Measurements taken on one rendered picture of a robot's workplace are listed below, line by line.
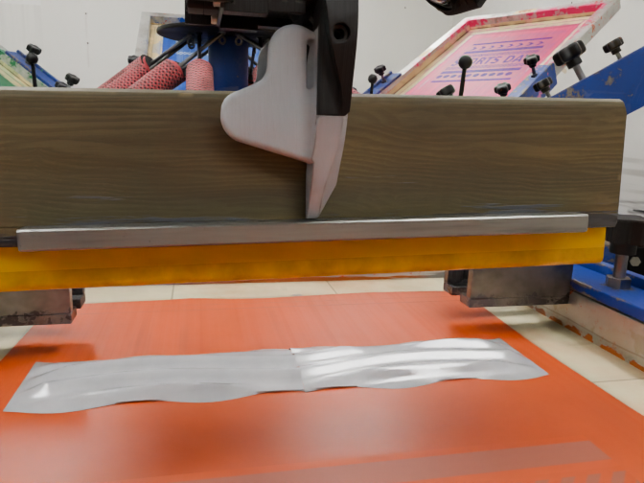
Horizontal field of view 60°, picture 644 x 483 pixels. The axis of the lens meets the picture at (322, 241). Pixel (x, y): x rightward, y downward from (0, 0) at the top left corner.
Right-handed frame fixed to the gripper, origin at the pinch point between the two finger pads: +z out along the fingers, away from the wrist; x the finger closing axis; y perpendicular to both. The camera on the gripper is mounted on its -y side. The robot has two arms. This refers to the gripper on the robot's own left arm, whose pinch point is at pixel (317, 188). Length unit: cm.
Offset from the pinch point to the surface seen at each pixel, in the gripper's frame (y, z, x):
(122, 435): 10.7, 13.7, 0.8
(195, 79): 7, -11, -75
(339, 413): -1.8, 13.6, 0.2
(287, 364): 0.4, 13.2, -6.1
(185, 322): 7.7, 13.7, -16.8
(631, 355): -25.6, 12.8, -3.7
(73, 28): 96, -65, -426
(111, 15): 69, -76, -426
